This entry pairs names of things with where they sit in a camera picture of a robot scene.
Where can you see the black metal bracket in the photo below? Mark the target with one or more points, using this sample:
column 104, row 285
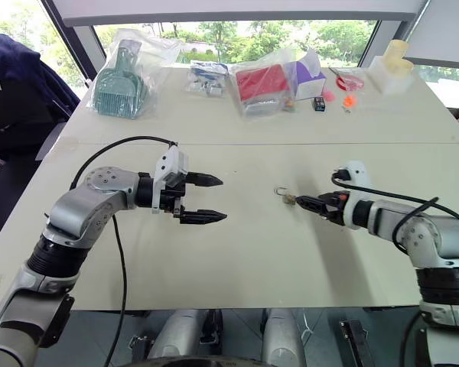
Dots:
column 355, row 342

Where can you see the bagged teal plastic scoop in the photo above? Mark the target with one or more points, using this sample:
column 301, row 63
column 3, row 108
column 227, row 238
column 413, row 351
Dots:
column 157, row 49

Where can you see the silver robot leg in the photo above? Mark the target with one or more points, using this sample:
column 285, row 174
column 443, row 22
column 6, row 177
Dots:
column 283, row 336
column 178, row 332

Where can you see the small metal hook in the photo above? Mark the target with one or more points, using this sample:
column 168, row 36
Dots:
column 290, row 199

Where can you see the white and yellow plastic part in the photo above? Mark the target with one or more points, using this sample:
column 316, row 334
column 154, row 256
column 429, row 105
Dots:
column 392, row 72

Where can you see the small black box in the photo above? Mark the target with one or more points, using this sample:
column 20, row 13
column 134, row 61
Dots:
column 319, row 103

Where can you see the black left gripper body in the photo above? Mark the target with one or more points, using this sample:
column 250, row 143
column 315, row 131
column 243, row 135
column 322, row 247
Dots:
column 173, row 197

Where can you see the dark blue jacket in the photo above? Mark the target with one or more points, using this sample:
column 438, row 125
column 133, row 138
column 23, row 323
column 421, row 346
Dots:
column 19, row 80

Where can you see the purple white tissue box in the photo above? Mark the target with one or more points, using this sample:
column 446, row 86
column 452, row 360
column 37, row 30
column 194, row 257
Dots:
column 310, row 78

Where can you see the dark window frame post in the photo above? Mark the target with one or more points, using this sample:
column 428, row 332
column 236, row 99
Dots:
column 398, row 26
column 76, row 34

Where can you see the dark office chair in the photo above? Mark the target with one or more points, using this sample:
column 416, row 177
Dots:
column 11, row 183

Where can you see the bag of blue white parts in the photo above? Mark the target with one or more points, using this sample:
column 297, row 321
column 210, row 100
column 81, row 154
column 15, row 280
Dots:
column 206, row 78

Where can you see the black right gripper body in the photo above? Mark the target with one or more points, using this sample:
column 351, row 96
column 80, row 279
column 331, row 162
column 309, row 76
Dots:
column 334, row 208

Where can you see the red disc in clear bag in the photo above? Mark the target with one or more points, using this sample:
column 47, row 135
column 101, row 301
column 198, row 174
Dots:
column 350, row 82

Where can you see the teal dustpan and brush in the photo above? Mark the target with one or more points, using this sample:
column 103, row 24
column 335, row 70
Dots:
column 118, row 91

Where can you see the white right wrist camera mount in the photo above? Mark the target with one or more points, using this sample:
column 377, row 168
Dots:
column 357, row 170

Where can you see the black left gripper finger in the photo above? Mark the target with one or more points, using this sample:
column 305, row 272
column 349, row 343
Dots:
column 204, row 180
column 202, row 217

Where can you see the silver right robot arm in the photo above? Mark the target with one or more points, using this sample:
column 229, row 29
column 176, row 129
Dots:
column 443, row 237

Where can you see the small orange object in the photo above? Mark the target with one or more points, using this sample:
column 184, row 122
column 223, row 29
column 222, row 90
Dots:
column 349, row 101

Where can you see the red flat pack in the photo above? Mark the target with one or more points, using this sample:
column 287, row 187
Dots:
column 262, row 82

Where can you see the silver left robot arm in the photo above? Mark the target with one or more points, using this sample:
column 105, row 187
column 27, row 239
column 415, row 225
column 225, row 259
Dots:
column 80, row 206

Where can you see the small brown object pile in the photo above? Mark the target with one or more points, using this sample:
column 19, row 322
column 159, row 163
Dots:
column 289, row 105

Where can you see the small pink object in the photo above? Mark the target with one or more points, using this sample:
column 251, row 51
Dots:
column 329, row 95

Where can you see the bagged red box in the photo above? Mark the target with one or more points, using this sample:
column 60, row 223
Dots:
column 262, row 109

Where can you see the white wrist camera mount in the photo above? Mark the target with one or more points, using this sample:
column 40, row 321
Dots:
column 169, row 162
column 357, row 170

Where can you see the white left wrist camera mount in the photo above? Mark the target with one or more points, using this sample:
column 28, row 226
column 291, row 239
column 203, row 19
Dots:
column 169, row 162

